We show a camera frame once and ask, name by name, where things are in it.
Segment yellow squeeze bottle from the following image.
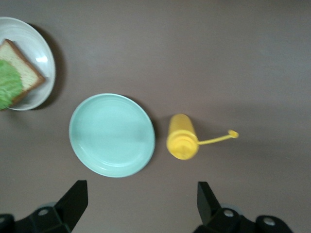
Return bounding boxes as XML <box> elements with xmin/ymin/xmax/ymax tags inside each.
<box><xmin>166</xmin><ymin>113</ymin><xmax>240</xmax><ymax>161</ymax></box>

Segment green lettuce leaf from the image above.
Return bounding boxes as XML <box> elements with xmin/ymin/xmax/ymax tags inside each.
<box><xmin>0</xmin><ymin>59</ymin><xmax>24</xmax><ymax>111</ymax></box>

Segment beige plate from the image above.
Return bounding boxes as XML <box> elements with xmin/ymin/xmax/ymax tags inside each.
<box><xmin>0</xmin><ymin>16</ymin><xmax>56</xmax><ymax>112</ymax></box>

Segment brown bread slice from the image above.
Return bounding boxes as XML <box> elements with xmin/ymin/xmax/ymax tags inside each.
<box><xmin>0</xmin><ymin>38</ymin><xmax>47</xmax><ymax>107</ymax></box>

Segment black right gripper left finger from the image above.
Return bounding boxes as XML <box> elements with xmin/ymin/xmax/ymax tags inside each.
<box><xmin>0</xmin><ymin>180</ymin><xmax>88</xmax><ymax>233</ymax></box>

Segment green plate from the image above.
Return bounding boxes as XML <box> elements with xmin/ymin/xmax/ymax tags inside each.
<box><xmin>69</xmin><ymin>93</ymin><xmax>156</xmax><ymax>178</ymax></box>

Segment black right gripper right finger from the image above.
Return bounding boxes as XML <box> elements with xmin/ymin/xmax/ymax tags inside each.
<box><xmin>193</xmin><ymin>181</ymin><xmax>295</xmax><ymax>233</ymax></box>

